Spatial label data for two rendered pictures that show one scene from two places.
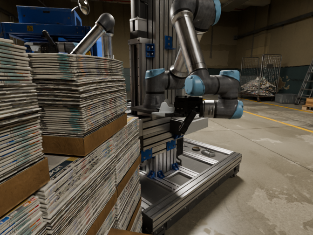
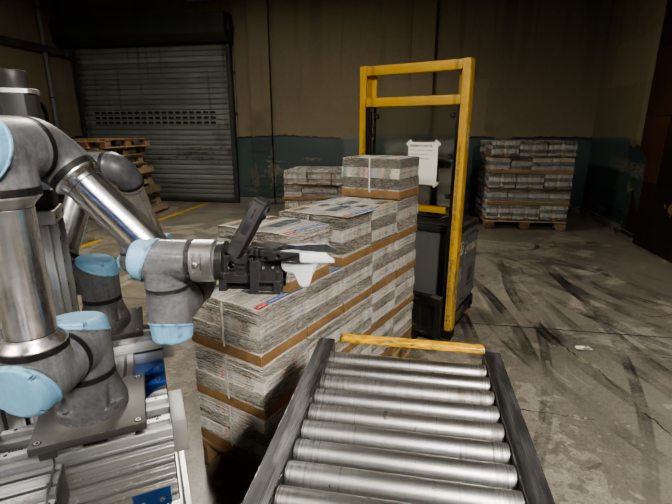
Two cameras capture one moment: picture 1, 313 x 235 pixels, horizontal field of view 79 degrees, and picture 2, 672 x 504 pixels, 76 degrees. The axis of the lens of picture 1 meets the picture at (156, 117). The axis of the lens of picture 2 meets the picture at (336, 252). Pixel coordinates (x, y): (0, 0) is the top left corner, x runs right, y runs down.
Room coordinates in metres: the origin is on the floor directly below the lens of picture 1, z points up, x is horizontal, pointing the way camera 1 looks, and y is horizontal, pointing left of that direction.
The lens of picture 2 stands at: (2.14, 1.20, 1.44)
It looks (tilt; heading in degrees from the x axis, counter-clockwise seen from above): 16 degrees down; 201
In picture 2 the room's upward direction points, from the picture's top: straight up
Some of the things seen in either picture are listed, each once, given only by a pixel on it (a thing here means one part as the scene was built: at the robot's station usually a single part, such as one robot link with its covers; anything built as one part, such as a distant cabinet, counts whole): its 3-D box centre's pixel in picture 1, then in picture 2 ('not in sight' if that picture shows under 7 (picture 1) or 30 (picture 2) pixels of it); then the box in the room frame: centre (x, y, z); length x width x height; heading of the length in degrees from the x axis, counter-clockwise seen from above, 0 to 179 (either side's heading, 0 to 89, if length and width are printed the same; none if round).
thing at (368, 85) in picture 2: not in sight; (366, 196); (-0.88, 0.28, 0.97); 0.09 x 0.09 x 1.75; 79
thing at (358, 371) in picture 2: not in sight; (404, 378); (1.08, 1.00, 0.77); 0.47 x 0.05 x 0.05; 101
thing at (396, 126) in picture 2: not in sight; (411, 155); (-0.84, 0.60, 1.28); 0.57 x 0.01 x 0.65; 79
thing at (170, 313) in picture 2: not in sight; (173, 308); (1.54, 0.65, 1.12); 0.11 x 0.08 x 0.11; 20
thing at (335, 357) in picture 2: not in sight; (405, 366); (1.02, 0.99, 0.77); 0.47 x 0.05 x 0.05; 101
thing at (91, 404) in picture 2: not in sight; (90, 387); (1.52, 0.36, 0.87); 0.15 x 0.15 x 0.10
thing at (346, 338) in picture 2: not in sight; (410, 343); (0.93, 0.98, 0.81); 0.43 x 0.03 x 0.02; 101
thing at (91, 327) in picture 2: not in sight; (80, 342); (1.53, 0.36, 0.98); 0.13 x 0.12 x 0.14; 20
